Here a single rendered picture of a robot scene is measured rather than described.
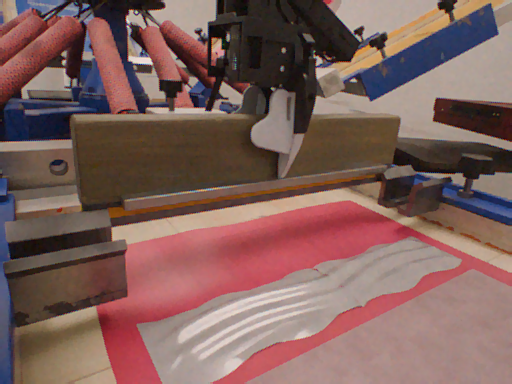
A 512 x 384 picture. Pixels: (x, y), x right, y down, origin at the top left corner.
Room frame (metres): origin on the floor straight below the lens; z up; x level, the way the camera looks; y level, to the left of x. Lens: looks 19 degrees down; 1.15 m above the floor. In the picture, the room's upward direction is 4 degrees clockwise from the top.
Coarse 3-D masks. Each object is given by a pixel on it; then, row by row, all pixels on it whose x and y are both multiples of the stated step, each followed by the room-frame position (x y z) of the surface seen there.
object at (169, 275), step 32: (128, 256) 0.31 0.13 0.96; (160, 256) 0.32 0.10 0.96; (192, 256) 0.32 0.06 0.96; (224, 256) 0.33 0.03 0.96; (256, 256) 0.33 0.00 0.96; (288, 256) 0.34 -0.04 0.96; (128, 288) 0.26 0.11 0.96; (160, 288) 0.26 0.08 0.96; (192, 288) 0.27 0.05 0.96; (224, 288) 0.27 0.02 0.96; (128, 320) 0.22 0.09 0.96; (352, 320) 0.24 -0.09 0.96; (128, 352) 0.19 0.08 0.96; (256, 352) 0.20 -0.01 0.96; (288, 352) 0.20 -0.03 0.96; (320, 352) 0.20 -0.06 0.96; (352, 352) 0.20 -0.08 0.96; (384, 352) 0.21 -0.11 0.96; (416, 352) 0.21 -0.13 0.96
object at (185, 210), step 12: (360, 180) 0.46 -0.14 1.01; (372, 180) 0.48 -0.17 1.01; (276, 192) 0.38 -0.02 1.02; (288, 192) 0.39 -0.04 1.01; (300, 192) 0.40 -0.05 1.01; (312, 192) 0.41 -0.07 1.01; (204, 204) 0.33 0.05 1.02; (216, 204) 0.34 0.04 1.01; (228, 204) 0.34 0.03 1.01; (240, 204) 0.35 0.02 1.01; (132, 216) 0.29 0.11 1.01; (144, 216) 0.29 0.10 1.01; (156, 216) 0.30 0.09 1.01; (168, 216) 0.31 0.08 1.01
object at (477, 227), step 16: (368, 192) 0.57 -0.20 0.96; (16, 208) 0.33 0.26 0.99; (32, 208) 0.34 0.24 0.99; (48, 208) 0.34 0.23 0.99; (64, 208) 0.35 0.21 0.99; (80, 208) 0.36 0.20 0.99; (448, 208) 0.46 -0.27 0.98; (448, 224) 0.45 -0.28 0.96; (464, 224) 0.44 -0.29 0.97; (480, 224) 0.42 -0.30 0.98; (496, 224) 0.41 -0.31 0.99; (480, 240) 0.42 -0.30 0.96; (496, 240) 0.40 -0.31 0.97; (16, 336) 0.17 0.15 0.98; (16, 352) 0.16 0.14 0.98; (16, 368) 0.15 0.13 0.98
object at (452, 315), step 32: (256, 224) 0.42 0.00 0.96; (288, 224) 0.43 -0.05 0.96; (320, 224) 0.43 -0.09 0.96; (352, 224) 0.44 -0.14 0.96; (384, 224) 0.45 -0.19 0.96; (320, 256) 0.34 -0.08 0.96; (352, 256) 0.35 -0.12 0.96; (416, 288) 0.30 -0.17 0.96; (448, 288) 0.30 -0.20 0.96; (480, 288) 0.30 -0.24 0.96; (384, 320) 0.24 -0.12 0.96; (416, 320) 0.25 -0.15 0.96; (448, 320) 0.25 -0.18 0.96; (480, 320) 0.25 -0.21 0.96; (448, 352) 0.21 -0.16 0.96; (480, 352) 0.21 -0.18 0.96
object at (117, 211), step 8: (368, 176) 0.47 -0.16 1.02; (312, 184) 0.41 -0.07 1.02; (320, 184) 0.42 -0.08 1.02; (256, 192) 0.36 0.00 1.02; (264, 192) 0.37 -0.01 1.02; (272, 192) 0.38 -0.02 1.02; (200, 200) 0.33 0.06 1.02; (208, 200) 0.33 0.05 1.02; (216, 200) 0.34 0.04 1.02; (224, 200) 0.34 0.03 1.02; (112, 208) 0.28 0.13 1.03; (120, 208) 0.28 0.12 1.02; (152, 208) 0.30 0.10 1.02; (160, 208) 0.30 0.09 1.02; (168, 208) 0.31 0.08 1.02; (112, 216) 0.28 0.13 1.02; (120, 216) 0.28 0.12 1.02
